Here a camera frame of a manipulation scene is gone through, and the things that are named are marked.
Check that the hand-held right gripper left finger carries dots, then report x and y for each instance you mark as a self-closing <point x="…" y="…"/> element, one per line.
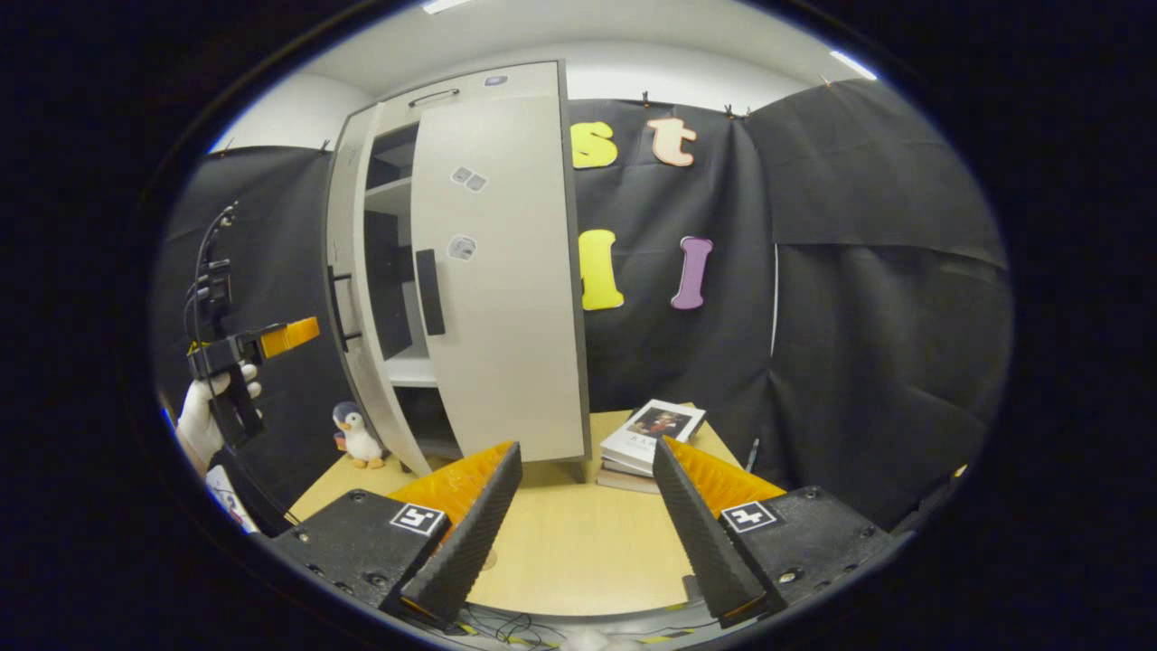
<point x="470" y="533"/>

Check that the white cabinet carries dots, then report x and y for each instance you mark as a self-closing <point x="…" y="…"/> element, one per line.
<point x="411" y="371"/>

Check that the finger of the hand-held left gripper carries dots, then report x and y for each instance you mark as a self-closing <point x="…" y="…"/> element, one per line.
<point x="289" y="336"/>

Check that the round brown coaster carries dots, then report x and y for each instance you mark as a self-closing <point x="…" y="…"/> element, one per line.
<point x="488" y="560"/>

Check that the black backdrop cloth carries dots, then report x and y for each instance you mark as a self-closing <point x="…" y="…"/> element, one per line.
<point x="886" y="316"/>

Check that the white book with portrait cover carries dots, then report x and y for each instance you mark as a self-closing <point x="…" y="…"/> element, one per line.
<point x="651" y="432"/>

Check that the white printed paper sheet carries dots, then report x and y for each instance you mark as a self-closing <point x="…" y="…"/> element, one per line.
<point x="226" y="497"/>

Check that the white cabinet door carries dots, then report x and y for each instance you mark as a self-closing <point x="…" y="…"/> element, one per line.
<point x="343" y="208"/>
<point x="506" y="316"/>

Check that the white cabinet drawer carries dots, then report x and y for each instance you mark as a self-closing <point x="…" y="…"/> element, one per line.
<point x="524" y="81"/>

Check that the brown book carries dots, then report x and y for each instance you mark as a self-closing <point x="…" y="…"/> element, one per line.
<point x="624" y="482"/>

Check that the penguin plush toy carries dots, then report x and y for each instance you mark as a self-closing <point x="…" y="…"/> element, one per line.
<point x="360" y="440"/>

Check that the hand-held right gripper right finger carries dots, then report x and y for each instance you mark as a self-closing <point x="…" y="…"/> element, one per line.
<point x="700" y="533"/>

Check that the ceiling light panel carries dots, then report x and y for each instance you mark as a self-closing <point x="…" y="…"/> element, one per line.
<point x="854" y="65"/>
<point x="447" y="4"/>

